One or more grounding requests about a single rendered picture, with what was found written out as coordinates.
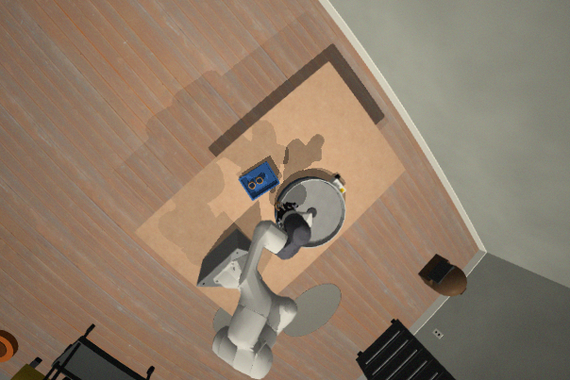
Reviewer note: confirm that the blue shallow tray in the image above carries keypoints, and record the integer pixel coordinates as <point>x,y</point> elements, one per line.
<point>269,180</point>

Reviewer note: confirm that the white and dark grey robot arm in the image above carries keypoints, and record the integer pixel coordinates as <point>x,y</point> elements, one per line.
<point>250,331</point>

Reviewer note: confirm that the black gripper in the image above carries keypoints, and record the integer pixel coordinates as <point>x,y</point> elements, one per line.
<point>279,215</point>

